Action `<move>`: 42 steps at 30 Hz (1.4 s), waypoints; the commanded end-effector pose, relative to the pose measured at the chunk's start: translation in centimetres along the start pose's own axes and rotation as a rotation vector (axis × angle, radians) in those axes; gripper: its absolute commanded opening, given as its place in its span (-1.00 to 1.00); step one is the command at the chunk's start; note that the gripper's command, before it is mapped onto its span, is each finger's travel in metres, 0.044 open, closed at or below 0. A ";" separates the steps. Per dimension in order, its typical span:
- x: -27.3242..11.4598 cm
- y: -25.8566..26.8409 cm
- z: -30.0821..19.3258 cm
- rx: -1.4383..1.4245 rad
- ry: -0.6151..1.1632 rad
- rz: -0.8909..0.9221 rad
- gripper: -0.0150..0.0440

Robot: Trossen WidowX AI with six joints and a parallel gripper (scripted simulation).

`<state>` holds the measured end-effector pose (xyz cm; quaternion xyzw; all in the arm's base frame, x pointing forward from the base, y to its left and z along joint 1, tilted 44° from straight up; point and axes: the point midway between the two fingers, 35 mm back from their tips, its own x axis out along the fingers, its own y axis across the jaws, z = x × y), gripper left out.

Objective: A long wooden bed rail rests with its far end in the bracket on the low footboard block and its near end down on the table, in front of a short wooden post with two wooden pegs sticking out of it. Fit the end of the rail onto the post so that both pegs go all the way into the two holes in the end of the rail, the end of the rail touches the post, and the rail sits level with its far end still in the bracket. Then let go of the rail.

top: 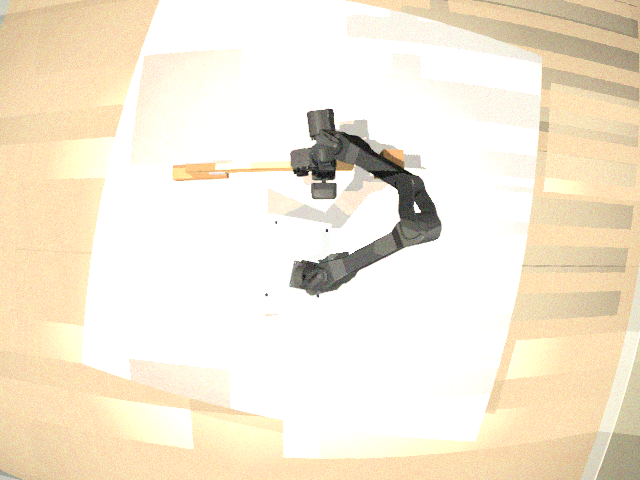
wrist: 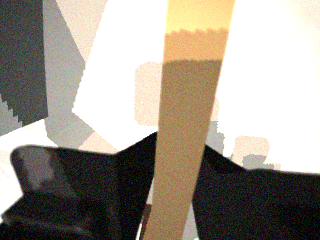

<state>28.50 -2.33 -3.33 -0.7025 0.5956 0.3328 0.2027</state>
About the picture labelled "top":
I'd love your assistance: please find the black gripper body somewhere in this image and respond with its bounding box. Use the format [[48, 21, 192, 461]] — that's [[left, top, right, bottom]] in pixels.
[[311, 158, 337, 199]]

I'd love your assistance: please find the long tan wooden rail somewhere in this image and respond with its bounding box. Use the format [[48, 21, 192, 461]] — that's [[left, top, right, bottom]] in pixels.
[[185, 161, 354, 175]]

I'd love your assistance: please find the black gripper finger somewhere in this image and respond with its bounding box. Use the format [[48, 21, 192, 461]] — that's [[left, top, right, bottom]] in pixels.
[[311, 169, 336, 181]]

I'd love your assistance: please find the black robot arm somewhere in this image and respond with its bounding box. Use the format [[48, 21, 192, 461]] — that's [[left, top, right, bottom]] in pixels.
[[288, 108, 442, 296]]

